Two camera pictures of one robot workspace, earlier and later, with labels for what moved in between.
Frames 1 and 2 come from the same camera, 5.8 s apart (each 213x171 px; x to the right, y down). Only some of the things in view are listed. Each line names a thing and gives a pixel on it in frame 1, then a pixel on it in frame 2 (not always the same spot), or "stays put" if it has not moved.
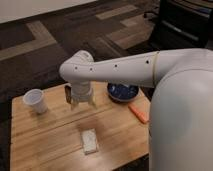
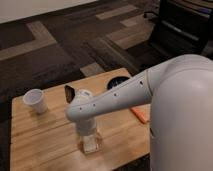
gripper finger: x=74 y=104 to x=82 y=144
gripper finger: x=92 y=103 to x=99 y=139
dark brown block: x=68 y=93 stays put
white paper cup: x=37 y=99 stays put
